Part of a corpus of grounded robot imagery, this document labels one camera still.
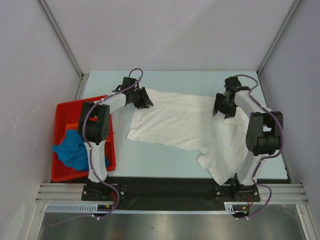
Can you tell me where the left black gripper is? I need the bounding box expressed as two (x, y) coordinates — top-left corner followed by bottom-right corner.
(130, 87), (153, 109)

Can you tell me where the purple cable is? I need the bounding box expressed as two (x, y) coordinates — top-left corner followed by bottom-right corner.
(236, 74), (285, 221)
(83, 68), (144, 221)

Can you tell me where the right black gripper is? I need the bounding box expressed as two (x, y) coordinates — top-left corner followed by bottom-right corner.
(213, 92), (237, 119)

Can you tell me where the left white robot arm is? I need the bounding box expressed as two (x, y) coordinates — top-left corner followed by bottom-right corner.
(77, 76), (153, 201)

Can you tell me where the orange t shirt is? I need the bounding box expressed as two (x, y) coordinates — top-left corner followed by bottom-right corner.
(65, 123), (78, 131)

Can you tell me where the white t shirt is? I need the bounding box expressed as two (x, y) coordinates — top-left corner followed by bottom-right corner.
(127, 89), (249, 185)

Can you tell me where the aluminium frame rail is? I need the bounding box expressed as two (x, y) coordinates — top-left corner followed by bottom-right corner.
(35, 183), (84, 203)

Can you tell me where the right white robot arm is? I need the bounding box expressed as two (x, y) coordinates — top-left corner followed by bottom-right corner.
(212, 75), (284, 202)

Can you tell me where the white slotted cable duct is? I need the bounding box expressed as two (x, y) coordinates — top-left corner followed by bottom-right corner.
(46, 201), (262, 215)

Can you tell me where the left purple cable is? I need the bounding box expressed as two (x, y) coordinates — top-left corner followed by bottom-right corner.
(83, 68), (144, 221)

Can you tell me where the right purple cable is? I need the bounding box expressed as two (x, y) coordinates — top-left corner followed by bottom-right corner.
(236, 74), (285, 221)

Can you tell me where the blue t shirt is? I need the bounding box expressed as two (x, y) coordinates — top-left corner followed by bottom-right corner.
(51, 128), (112, 172)

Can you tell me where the red plastic bin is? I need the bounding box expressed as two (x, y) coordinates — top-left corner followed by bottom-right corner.
(51, 96), (103, 183)

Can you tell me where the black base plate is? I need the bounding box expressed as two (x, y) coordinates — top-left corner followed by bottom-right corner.
(83, 177), (261, 212)

